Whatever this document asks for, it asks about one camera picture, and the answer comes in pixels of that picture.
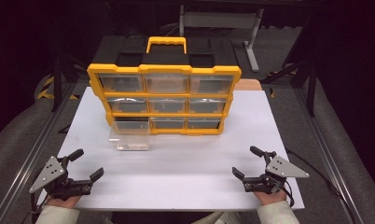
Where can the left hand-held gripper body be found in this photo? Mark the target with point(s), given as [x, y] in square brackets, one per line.
[50, 174]

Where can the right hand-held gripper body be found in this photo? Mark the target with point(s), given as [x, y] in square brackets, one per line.
[282, 169]

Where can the person's right hand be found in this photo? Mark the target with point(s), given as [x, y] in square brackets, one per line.
[271, 198]

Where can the person's left hand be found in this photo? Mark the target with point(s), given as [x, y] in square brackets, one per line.
[64, 202]

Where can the pulled-out clear plastic drawer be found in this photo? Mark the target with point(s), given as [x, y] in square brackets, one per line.
[129, 137]

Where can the black tripod stand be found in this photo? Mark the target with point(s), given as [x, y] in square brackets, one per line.
[310, 77]
[58, 81]

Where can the set of clear cabinet drawers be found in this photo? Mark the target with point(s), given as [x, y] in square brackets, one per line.
[167, 83]

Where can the yellow black drawer organizer cabinet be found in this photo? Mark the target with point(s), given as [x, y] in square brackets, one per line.
[163, 67]

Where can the grey metal stand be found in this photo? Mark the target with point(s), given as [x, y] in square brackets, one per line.
[219, 20]

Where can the aluminium rail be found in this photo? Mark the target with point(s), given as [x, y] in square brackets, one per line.
[328, 155]
[27, 161]

